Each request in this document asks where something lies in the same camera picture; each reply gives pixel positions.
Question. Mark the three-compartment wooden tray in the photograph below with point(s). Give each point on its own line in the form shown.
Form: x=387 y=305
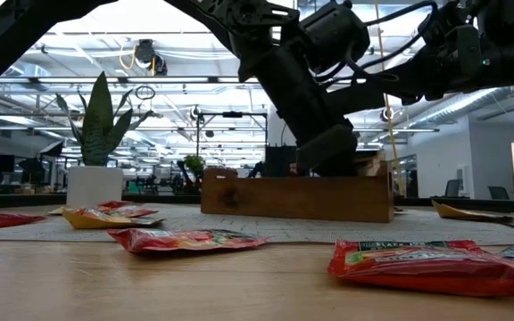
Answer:
x=292 y=200

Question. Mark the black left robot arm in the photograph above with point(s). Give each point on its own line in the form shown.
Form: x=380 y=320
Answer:
x=16 y=35

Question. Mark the snake plant in white pot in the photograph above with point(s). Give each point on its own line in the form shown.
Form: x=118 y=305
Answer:
x=94 y=187

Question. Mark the distant black camera frame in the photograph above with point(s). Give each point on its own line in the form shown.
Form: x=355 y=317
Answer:
x=232 y=114

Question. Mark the grey office chair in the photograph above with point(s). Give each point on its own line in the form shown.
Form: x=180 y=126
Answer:
x=499 y=193
x=452 y=188

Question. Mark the grey woven placemat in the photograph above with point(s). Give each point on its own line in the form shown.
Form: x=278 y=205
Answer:
x=284 y=232

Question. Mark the small green potted plant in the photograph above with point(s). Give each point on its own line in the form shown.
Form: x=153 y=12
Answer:
x=193 y=164

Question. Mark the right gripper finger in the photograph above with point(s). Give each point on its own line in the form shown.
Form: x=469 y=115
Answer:
x=400 y=87

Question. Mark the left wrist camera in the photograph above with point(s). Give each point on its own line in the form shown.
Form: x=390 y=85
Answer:
x=335 y=35

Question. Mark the brown vanilla tea packet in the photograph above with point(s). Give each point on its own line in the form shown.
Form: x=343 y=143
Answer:
x=368 y=165

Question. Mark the orange mango tea packet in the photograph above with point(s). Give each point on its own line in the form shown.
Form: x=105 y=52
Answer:
x=56 y=211
x=462 y=213
x=101 y=219

